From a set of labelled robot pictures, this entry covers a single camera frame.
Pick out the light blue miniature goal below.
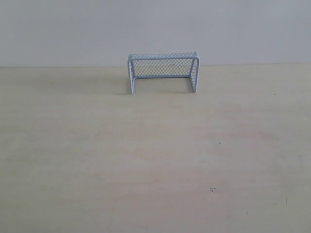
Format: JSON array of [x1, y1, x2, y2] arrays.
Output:
[[127, 52, 200, 94]]

